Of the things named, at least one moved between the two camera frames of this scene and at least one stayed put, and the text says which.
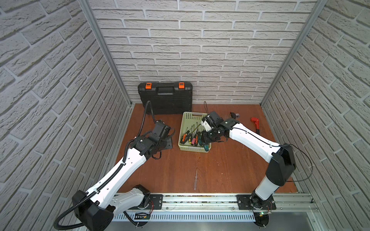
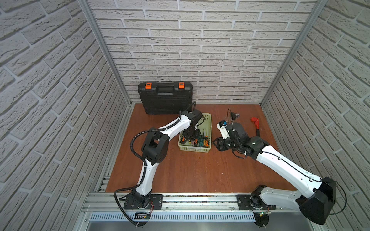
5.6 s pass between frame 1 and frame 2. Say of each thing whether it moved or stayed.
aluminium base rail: stayed
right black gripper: moved
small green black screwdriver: stayed
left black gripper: moved
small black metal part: stayed
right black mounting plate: stayed
